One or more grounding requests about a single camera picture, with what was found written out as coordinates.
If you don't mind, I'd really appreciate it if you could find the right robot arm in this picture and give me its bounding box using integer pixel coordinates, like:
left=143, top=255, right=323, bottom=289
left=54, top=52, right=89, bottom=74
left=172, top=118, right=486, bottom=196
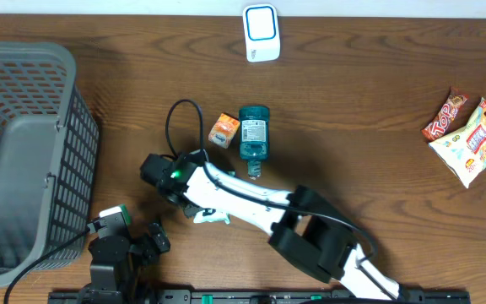
left=140, top=152, right=406, bottom=301

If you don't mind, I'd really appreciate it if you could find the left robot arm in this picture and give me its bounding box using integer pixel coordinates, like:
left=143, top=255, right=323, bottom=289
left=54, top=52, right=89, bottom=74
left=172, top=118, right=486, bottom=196
left=80, top=220, right=170, bottom=304

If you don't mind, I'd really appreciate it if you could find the blue mouthwash bottle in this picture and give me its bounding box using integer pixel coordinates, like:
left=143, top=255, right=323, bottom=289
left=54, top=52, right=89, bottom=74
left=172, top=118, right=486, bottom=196
left=239, top=106, right=270, bottom=180

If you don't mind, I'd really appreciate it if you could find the grey plastic basket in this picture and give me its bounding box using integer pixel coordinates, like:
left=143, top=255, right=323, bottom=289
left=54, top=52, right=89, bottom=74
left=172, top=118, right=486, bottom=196
left=0, top=41, right=100, bottom=287

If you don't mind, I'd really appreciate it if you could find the yellow snack bag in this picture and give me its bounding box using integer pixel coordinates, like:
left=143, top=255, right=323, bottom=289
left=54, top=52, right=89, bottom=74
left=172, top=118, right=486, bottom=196
left=429, top=97, right=486, bottom=188

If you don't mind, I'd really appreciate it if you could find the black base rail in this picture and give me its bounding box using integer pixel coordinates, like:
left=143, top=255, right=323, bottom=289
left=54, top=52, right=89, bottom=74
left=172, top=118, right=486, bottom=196
left=47, top=288, right=472, bottom=304

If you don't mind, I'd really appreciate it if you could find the red Top chocolate bar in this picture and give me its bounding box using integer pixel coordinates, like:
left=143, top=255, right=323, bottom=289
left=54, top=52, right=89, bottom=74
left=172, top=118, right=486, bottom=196
left=422, top=87, right=468, bottom=141

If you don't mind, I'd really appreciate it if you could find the white barcode scanner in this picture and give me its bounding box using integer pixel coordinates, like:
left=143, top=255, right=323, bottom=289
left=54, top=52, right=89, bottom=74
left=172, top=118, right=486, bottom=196
left=242, top=3, right=281, bottom=62

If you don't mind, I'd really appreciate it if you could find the teal wet wipes pack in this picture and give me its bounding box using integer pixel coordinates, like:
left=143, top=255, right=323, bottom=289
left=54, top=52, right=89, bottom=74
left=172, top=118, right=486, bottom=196
left=192, top=186, right=230, bottom=225

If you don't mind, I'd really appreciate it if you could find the small orange snack packet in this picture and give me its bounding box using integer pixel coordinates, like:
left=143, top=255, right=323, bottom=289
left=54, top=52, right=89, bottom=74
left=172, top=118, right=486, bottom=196
left=208, top=113, right=240, bottom=149

